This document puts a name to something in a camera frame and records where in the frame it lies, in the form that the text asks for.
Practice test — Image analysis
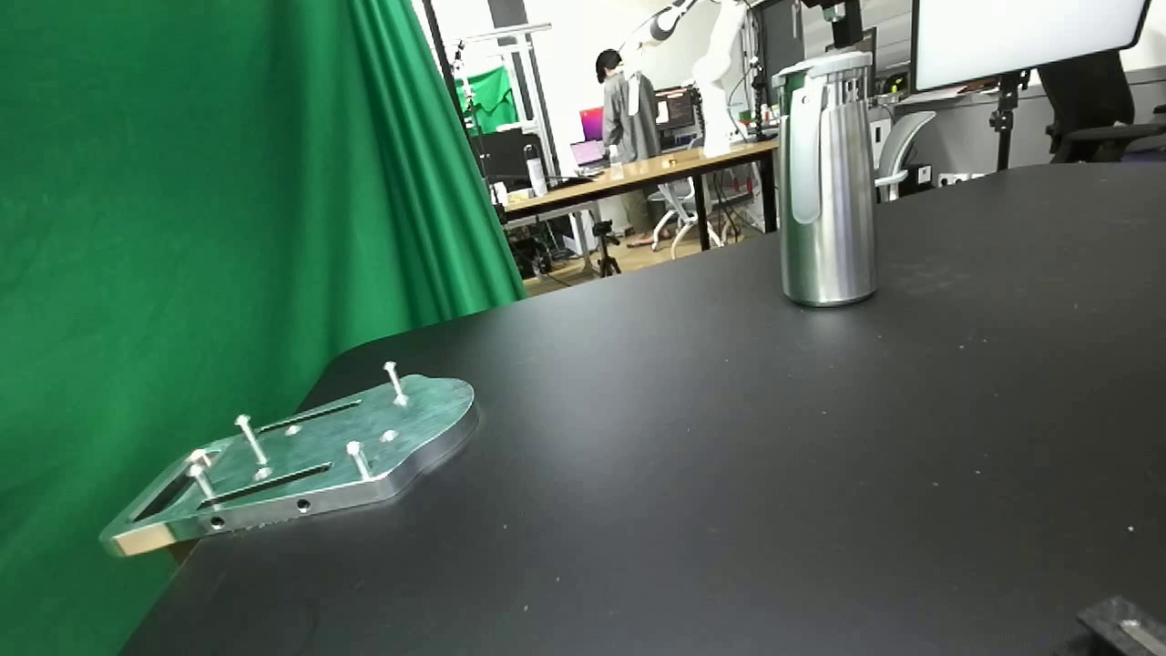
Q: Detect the stainless steel flask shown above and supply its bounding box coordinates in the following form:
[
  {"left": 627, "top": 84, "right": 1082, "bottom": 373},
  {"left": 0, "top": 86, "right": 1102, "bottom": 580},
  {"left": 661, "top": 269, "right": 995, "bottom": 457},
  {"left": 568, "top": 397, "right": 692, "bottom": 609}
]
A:
[{"left": 772, "top": 49, "right": 882, "bottom": 309}]

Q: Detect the black monitor stand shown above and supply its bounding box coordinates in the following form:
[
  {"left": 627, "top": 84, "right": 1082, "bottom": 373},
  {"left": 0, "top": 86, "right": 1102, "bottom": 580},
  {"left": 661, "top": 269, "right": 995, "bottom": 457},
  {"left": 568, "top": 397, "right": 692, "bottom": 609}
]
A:
[{"left": 988, "top": 71, "right": 1026, "bottom": 175}]

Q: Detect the grey metal mounting plate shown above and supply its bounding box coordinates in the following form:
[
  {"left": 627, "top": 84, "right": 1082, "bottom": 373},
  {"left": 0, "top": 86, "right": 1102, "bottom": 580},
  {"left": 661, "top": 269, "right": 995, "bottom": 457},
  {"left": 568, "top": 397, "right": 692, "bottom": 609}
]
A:
[{"left": 98, "top": 367, "right": 479, "bottom": 561}]

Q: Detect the white office chair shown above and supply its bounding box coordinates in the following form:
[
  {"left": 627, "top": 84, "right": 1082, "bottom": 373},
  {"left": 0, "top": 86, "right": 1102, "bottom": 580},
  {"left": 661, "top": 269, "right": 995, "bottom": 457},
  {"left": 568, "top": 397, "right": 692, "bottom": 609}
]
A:
[{"left": 869, "top": 107, "right": 938, "bottom": 204}]

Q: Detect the small green cloth screen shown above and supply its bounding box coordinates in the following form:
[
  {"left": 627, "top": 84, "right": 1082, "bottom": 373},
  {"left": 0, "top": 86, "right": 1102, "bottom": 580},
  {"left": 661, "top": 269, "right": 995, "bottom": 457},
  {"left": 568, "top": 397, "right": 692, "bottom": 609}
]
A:
[{"left": 462, "top": 67, "right": 524, "bottom": 139}]

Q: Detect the black tripod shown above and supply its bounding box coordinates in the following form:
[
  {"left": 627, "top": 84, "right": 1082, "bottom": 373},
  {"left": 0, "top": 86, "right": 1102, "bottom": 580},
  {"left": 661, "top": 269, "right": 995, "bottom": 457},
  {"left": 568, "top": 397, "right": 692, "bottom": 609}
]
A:
[{"left": 587, "top": 216, "right": 627, "bottom": 281}]

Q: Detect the black office chair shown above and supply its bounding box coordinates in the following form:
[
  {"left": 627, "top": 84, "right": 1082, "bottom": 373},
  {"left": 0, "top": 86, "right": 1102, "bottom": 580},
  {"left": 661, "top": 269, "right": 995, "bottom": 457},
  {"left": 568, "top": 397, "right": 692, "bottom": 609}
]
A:
[{"left": 1038, "top": 49, "right": 1166, "bottom": 169}]

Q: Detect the large white-screen monitor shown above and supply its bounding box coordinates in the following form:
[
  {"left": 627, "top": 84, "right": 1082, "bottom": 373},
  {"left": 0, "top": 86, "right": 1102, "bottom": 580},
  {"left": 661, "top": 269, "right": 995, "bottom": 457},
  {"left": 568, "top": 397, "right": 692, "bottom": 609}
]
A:
[{"left": 907, "top": 0, "right": 1155, "bottom": 96}]

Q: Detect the green curtain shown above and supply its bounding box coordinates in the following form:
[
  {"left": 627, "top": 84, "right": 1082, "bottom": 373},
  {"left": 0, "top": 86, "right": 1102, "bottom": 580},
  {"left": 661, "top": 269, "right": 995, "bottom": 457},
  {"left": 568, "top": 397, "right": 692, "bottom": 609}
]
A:
[{"left": 0, "top": 0, "right": 527, "bottom": 656}]

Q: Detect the wooden desk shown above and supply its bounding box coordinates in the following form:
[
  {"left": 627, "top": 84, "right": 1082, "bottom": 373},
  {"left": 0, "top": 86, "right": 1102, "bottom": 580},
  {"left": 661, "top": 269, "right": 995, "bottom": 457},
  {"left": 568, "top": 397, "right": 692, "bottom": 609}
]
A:
[{"left": 494, "top": 134, "right": 783, "bottom": 266}]

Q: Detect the person in grey top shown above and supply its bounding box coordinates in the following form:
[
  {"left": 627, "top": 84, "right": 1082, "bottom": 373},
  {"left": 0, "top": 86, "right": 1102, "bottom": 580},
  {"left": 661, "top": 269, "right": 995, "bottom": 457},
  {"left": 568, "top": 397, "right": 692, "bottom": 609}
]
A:
[{"left": 589, "top": 49, "right": 665, "bottom": 169}]

